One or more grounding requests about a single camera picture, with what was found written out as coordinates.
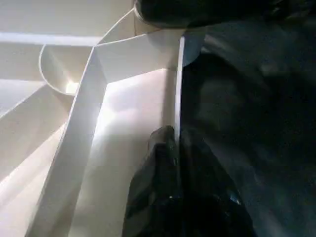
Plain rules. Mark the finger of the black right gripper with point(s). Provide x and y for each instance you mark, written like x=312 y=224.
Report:
x=197 y=12

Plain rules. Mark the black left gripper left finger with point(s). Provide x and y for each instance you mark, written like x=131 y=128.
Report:
x=155 y=192

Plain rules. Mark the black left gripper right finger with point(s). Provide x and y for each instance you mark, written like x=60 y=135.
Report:
x=215 y=197

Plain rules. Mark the white plastic table top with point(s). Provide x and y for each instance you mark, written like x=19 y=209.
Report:
x=74 y=98

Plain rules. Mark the black work mat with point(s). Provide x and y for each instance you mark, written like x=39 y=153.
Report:
x=256 y=123

